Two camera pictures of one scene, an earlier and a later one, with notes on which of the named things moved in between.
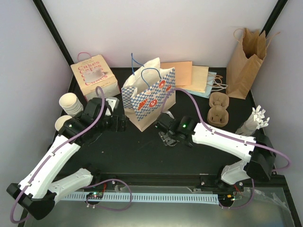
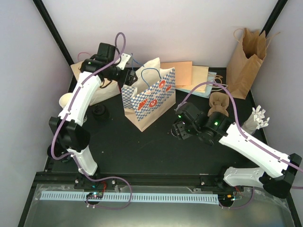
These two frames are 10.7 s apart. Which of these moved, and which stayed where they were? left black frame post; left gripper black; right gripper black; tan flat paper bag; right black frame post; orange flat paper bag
Moved: left gripper black; right gripper black
Stayed: tan flat paper bag; right black frame post; left black frame post; orange flat paper bag
